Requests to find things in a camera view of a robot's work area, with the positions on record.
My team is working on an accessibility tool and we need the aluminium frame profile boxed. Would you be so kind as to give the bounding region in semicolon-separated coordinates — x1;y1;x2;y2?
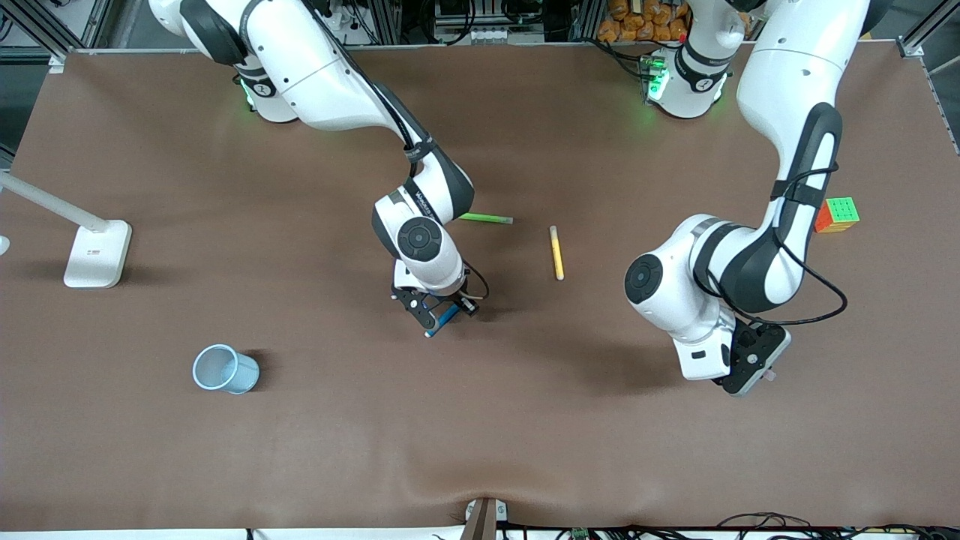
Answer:
0;0;113;74
896;15;960;59

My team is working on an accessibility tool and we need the light blue mesh cup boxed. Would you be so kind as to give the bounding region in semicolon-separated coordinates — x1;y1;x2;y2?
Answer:
192;343;261;395

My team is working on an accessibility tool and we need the bag of orange packets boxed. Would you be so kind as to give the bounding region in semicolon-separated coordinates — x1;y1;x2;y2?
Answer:
598;0;695;44

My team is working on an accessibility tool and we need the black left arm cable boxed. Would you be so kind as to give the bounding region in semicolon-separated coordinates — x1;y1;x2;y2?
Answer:
694;163;850;328

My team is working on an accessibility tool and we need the blue marker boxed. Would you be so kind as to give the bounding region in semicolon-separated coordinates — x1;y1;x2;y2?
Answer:
425;304;460;338

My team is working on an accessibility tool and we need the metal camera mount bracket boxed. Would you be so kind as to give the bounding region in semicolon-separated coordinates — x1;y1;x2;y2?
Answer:
463;496;509;540

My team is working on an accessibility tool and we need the colourful puzzle cube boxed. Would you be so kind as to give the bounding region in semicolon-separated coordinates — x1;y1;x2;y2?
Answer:
814;196;861;234

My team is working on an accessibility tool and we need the grey electronics rack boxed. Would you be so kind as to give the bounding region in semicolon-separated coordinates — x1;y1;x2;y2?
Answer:
431;0;552;44

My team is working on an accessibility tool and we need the white desk lamp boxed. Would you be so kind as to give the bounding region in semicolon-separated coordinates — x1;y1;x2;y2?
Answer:
0;171;134;290

